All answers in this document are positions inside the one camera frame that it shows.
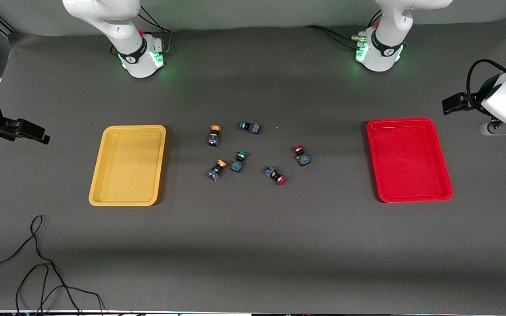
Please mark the red push button switch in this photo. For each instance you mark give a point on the red push button switch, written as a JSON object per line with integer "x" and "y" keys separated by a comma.
{"x": 302, "y": 158}
{"x": 274, "y": 174}

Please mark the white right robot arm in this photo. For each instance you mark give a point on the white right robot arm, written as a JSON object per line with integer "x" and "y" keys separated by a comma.
{"x": 121, "y": 26}

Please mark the dark grey table cloth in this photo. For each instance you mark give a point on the dark grey table cloth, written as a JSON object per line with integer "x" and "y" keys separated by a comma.
{"x": 253, "y": 241}

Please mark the red plastic tray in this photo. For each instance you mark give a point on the red plastic tray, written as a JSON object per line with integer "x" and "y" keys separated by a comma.
{"x": 406, "y": 188}

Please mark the yellow plastic tray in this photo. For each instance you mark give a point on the yellow plastic tray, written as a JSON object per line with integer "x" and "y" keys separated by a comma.
{"x": 130, "y": 193}

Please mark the metal frame rail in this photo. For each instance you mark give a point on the metal frame rail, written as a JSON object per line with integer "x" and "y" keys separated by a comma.
{"x": 5, "y": 25}

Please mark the green push button switch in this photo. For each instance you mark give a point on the green push button switch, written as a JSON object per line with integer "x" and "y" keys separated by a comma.
{"x": 237, "y": 164}
{"x": 251, "y": 127}

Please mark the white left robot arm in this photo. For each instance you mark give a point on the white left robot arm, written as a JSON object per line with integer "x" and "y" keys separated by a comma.
{"x": 384, "y": 48}

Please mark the yellow push button switch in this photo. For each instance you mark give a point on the yellow push button switch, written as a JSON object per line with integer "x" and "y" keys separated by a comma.
{"x": 214, "y": 138}
{"x": 215, "y": 172}

